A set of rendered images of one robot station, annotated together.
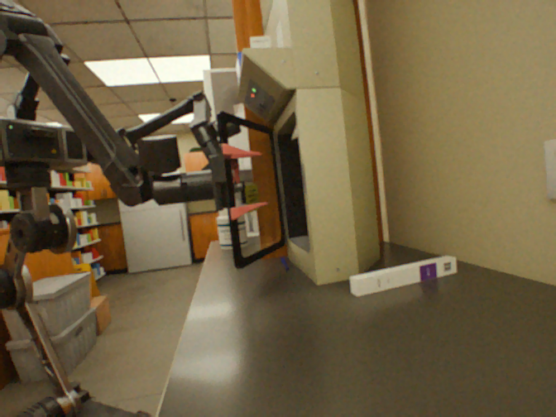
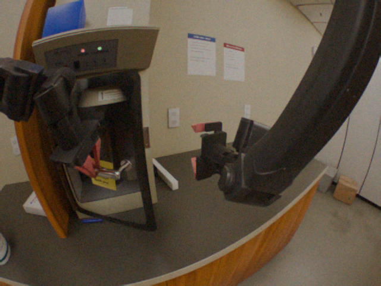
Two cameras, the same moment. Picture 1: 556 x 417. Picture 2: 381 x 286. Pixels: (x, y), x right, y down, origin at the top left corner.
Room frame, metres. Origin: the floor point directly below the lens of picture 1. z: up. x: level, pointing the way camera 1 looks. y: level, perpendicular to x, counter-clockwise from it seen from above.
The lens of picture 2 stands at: (0.71, 0.43, 1.36)
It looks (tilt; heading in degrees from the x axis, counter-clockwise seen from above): 20 degrees down; 252
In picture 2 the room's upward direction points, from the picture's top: straight up
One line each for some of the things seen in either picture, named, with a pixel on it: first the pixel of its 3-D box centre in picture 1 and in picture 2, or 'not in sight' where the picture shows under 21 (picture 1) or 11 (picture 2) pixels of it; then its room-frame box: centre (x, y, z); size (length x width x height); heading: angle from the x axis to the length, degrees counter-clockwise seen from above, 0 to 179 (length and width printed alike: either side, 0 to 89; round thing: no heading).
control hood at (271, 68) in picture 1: (261, 93); (92, 52); (0.83, 0.01, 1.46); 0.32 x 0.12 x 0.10; 10
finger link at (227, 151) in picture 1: (238, 163); (202, 134); (0.56, 0.07, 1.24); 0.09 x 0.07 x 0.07; 100
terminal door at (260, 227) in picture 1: (256, 189); (91, 163); (0.84, 0.06, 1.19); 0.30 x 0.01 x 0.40; 155
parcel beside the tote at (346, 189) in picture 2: not in sight; (345, 189); (-1.95, -0.01, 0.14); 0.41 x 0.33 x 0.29; 107
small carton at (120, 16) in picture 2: (261, 52); (122, 22); (0.75, 0.00, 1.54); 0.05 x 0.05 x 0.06; 3
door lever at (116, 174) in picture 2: not in sight; (107, 168); (0.79, 0.11, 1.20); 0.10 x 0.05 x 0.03; 155
